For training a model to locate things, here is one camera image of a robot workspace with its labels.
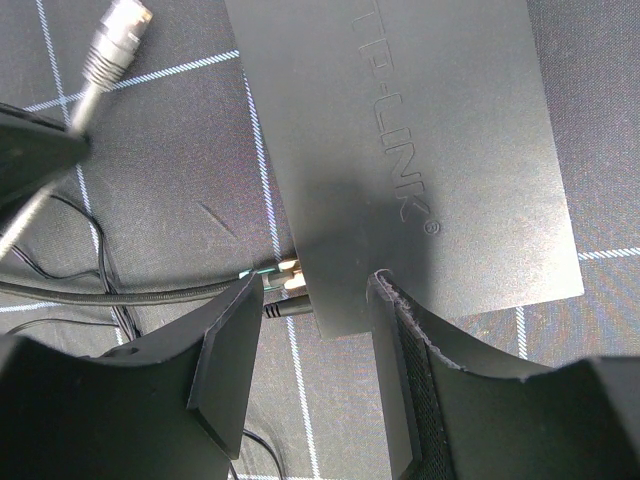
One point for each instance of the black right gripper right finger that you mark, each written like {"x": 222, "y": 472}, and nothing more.
{"x": 455, "y": 407}

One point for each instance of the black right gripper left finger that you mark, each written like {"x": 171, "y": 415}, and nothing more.
{"x": 169, "y": 405}

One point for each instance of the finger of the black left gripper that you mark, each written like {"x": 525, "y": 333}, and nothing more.
{"x": 34, "y": 151}

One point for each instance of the black network switch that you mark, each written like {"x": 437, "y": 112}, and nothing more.
{"x": 412, "y": 137}

